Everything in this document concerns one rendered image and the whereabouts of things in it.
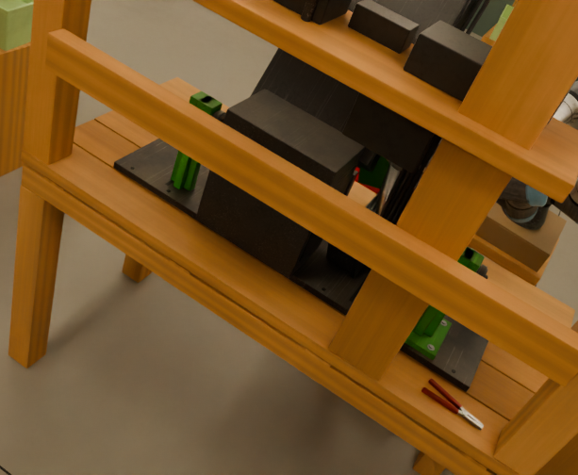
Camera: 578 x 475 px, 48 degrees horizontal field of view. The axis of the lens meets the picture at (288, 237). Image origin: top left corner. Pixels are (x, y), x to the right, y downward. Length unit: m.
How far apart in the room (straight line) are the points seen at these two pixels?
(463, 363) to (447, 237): 0.50
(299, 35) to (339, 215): 0.35
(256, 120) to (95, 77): 0.37
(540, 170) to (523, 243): 1.10
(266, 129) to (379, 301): 0.46
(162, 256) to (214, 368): 0.96
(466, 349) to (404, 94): 0.80
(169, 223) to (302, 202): 0.51
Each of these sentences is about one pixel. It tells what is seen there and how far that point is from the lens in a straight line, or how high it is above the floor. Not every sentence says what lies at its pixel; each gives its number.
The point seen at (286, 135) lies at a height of 1.24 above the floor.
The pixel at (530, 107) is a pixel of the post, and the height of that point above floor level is 1.61.
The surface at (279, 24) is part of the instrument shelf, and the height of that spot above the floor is 1.54.
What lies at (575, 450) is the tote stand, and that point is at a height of 0.45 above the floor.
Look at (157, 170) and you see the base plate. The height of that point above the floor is 0.90.
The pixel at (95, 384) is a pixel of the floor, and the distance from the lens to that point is 2.45.
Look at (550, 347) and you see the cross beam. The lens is 1.31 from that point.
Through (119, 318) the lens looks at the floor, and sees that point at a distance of 2.65.
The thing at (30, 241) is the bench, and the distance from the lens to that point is 2.05.
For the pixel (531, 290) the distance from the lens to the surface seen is 2.09.
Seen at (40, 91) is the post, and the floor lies 1.08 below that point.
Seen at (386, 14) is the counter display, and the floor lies 1.59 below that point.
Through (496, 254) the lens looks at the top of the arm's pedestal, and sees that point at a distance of 2.26.
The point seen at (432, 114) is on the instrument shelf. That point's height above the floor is 1.53.
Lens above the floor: 1.98
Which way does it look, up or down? 37 degrees down
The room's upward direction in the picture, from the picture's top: 23 degrees clockwise
